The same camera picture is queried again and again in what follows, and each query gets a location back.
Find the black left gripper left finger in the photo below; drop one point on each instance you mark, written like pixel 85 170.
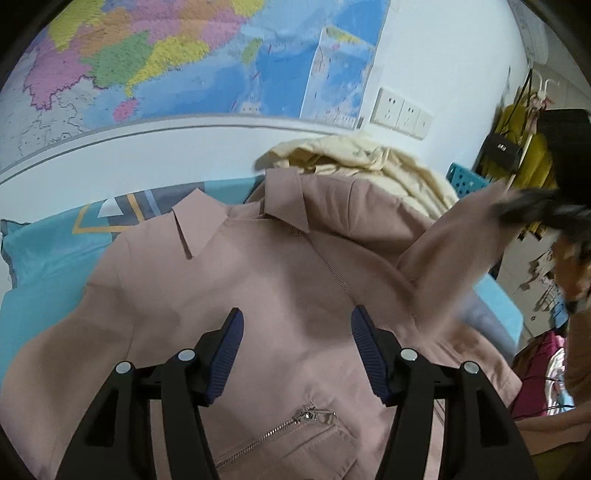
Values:
pixel 142 417

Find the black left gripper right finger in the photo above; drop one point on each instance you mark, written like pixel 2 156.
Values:
pixel 480 438

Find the pink zip jacket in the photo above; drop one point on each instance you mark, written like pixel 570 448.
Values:
pixel 275 431

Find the yellow hanging garment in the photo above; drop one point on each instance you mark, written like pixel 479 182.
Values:
pixel 518 123

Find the black small hanging bag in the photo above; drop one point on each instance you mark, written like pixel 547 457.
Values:
pixel 503 152

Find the teal perforated plastic basket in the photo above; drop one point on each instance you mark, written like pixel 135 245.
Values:
pixel 465 181

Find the teal grey patterned bedsheet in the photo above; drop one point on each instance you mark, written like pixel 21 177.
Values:
pixel 46 267

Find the cream yellow garment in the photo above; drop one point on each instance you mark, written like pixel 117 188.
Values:
pixel 396 172

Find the white bed headboard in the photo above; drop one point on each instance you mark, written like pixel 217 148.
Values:
pixel 143 155

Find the white wall socket panel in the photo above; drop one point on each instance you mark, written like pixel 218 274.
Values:
pixel 396 113

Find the wall map poster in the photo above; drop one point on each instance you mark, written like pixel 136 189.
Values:
pixel 99 64

